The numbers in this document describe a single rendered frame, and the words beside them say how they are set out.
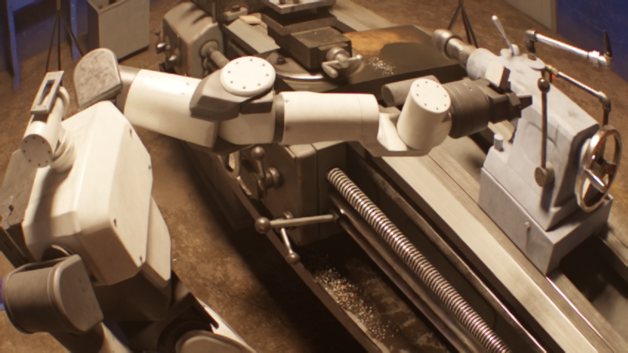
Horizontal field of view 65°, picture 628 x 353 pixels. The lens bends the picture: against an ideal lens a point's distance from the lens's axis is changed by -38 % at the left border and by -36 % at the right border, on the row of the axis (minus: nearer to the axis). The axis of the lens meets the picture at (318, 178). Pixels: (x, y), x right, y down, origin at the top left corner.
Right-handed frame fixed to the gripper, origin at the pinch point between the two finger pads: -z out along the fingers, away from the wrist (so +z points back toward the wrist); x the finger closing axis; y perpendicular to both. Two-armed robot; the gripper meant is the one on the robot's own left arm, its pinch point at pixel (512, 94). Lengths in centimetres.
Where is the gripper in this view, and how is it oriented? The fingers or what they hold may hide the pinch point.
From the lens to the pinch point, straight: 120.9
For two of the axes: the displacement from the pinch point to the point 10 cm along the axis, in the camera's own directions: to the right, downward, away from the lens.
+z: -8.8, 3.0, -3.6
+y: -0.8, -8.6, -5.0
